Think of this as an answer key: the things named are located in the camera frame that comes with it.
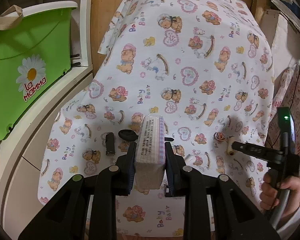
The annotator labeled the cream thread spool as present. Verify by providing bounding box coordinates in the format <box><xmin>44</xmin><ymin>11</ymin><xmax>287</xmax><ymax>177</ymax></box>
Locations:
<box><xmin>226</xmin><ymin>137</ymin><xmax>235</xmax><ymax>156</ymax></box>

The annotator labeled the right hand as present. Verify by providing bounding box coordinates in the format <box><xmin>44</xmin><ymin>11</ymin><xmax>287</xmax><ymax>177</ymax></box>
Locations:
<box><xmin>260</xmin><ymin>172</ymin><xmax>300</xmax><ymax>219</ymax></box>

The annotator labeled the red patterned cloth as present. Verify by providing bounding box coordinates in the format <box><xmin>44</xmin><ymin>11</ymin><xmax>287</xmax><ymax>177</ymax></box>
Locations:
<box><xmin>267</xmin><ymin>65</ymin><xmax>300</xmax><ymax>156</ymax></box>

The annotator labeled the white wooden shelf unit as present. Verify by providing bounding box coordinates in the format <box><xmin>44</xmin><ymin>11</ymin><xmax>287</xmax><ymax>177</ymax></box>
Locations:
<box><xmin>0</xmin><ymin>0</ymin><xmax>93</xmax><ymax>239</ymax></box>

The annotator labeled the crumpled clear plastic wrapper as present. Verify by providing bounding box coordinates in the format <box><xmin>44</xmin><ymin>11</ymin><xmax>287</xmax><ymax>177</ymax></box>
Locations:
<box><xmin>184</xmin><ymin>154</ymin><xmax>194</xmax><ymax>164</ymax></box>

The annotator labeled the small black lighter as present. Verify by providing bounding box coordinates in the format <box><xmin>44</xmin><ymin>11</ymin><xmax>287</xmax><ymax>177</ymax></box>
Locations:
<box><xmin>105</xmin><ymin>132</ymin><xmax>115</xmax><ymax>156</ymax></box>

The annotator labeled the black plastic spoon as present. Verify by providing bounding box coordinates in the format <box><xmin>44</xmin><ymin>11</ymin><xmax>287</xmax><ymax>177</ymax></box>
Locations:
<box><xmin>118</xmin><ymin>129</ymin><xmax>139</xmax><ymax>142</ymax></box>

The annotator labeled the baby bear patterned tablecloth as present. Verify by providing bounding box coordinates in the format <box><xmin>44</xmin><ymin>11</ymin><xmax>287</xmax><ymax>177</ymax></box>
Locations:
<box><xmin>37</xmin><ymin>0</ymin><xmax>276</xmax><ymax>237</ymax></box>

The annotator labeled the green plastic storage box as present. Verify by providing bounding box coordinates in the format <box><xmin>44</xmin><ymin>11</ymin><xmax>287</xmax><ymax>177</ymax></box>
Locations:
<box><xmin>0</xmin><ymin>1</ymin><xmax>78</xmax><ymax>140</ymax></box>

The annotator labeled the beige cloth bag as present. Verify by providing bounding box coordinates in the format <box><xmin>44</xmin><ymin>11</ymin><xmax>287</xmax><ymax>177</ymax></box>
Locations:
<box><xmin>0</xmin><ymin>5</ymin><xmax>23</xmax><ymax>31</ymax></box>

